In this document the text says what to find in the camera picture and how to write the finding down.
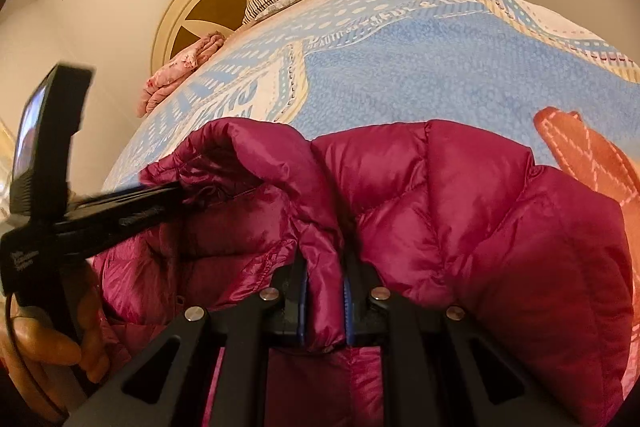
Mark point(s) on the magenta puffer jacket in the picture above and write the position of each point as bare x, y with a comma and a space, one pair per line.
450, 207

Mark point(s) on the blue printed blanket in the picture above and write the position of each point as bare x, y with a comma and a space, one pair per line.
400, 72

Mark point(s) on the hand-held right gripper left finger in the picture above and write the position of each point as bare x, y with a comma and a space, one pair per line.
301, 307

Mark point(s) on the person's left hand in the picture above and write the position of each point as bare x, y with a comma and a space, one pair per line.
45, 347

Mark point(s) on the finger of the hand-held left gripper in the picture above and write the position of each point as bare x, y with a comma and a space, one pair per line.
150, 195
110, 227

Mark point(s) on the pink floral cloth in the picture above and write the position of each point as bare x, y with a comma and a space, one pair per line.
170, 77

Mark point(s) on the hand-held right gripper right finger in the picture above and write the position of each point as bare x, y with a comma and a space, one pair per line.
348, 312

